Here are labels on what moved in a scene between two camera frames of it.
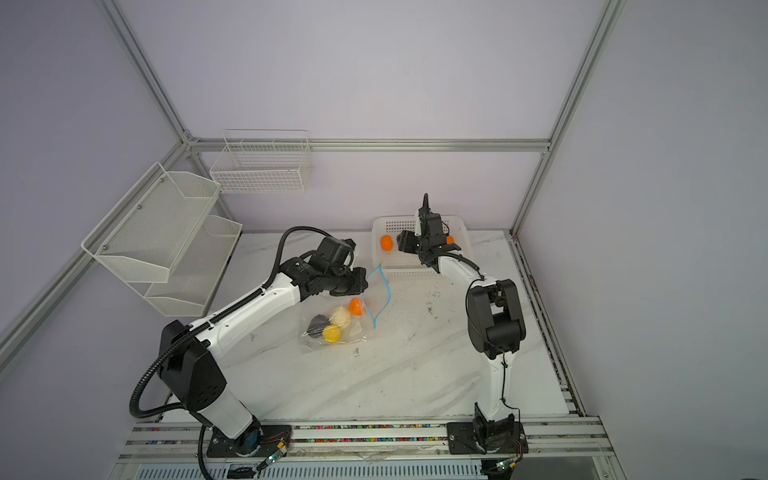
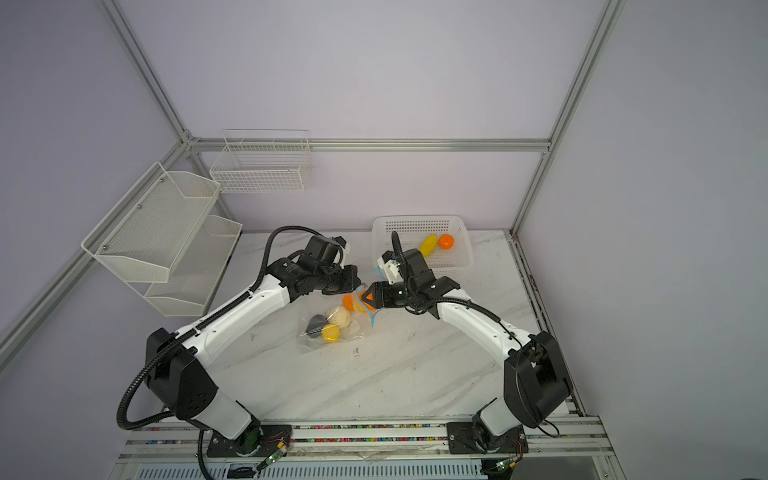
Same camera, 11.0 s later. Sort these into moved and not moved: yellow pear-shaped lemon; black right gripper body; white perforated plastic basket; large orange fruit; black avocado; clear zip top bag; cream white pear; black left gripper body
Moved: black right gripper body; large orange fruit
Not moved: yellow pear-shaped lemon; clear zip top bag; white perforated plastic basket; black left gripper body; black avocado; cream white pear
